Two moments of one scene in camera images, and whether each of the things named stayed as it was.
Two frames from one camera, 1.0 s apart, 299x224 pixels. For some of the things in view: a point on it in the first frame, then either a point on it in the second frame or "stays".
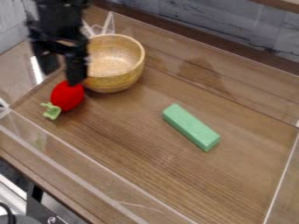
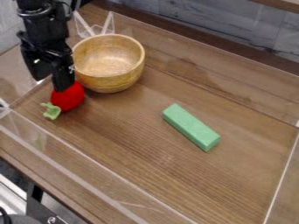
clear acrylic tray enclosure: [179, 135] stays
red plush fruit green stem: [66, 98] stays
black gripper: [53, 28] to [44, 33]
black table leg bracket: [42, 206] stays
